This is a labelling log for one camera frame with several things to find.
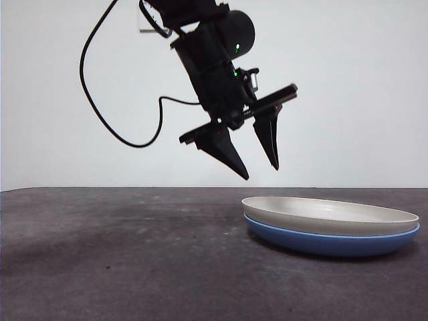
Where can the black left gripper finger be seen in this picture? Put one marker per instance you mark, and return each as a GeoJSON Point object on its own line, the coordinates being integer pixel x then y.
{"type": "Point", "coordinates": [267, 133]}
{"type": "Point", "coordinates": [220, 150]}

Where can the white round plate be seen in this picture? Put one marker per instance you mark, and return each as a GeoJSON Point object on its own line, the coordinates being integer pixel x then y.
{"type": "Point", "coordinates": [317, 220]}

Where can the blue round plate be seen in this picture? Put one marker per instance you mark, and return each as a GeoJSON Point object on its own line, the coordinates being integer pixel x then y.
{"type": "Point", "coordinates": [327, 245]}

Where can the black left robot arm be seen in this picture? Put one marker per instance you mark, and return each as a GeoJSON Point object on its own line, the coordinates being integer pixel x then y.
{"type": "Point", "coordinates": [207, 20]}

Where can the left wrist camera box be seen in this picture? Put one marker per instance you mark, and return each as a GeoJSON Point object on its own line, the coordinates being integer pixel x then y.
{"type": "Point", "coordinates": [251, 80]}

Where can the white wall socket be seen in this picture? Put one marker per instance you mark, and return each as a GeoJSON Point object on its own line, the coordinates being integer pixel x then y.
{"type": "Point", "coordinates": [147, 31]}

